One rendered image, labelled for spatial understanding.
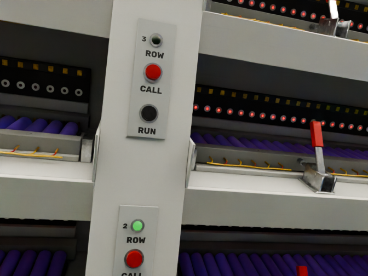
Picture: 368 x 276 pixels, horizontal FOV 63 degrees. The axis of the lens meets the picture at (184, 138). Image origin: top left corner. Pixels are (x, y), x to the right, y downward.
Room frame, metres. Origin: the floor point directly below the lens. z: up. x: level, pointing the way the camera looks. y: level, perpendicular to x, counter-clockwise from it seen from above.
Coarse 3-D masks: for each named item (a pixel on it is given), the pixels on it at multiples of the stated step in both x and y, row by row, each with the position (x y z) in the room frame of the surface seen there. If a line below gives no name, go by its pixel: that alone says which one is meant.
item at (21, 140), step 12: (0, 132) 0.33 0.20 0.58; (12, 132) 0.33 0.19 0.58; (24, 132) 0.34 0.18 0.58; (36, 132) 0.34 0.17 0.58; (0, 144) 0.33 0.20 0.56; (12, 144) 0.33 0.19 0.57; (24, 144) 0.33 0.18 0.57; (36, 144) 0.33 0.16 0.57; (48, 144) 0.34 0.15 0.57; (60, 144) 0.34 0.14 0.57; (72, 144) 0.34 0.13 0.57; (36, 156) 0.32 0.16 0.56; (48, 156) 0.32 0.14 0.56; (60, 156) 0.33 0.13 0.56
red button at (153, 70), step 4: (152, 64) 0.31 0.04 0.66; (148, 68) 0.30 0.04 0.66; (152, 68) 0.30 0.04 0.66; (156, 68) 0.31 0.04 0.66; (148, 72) 0.30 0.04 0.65; (152, 72) 0.30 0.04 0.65; (156, 72) 0.31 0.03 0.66; (160, 72) 0.31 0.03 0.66; (148, 76) 0.30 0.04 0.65; (152, 76) 0.30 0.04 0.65; (156, 76) 0.31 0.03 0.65
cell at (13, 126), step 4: (16, 120) 0.39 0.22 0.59; (20, 120) 0.39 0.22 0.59; (24, 120) 0.40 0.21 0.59; (28, 120) 0.41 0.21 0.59; (12, 124) 0.37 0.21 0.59; (16, 124) 0.37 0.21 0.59; (20, 124) 0.38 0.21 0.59; (24, 124) 0.39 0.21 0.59; (28, 124) 0.40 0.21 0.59; (8, 128) 0.35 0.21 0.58; (12, 128) 0.36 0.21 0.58; (16, 128) 0.36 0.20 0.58; (20, 128) 0.37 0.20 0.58; (24, 128) 0.38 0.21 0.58
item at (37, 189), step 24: (0, 96) 0.44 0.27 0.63; (24, 96) 0.44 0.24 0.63; (96, 144) 0.29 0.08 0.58; (0, 168) 0.30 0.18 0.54; (24, 168) 0.31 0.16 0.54; (48, 168) 0.31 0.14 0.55; (72, 168) 0.32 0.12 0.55; (0, 192) 0.29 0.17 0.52; (24, 192) 0.29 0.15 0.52; (48, 192) 0.30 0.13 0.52; (72, 192) 0.30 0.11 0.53; (0, 216) 0.29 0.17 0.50; (24, 216) 0.30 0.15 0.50; (48, 216) 0.30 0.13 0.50; (72, 216) 0.31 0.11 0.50
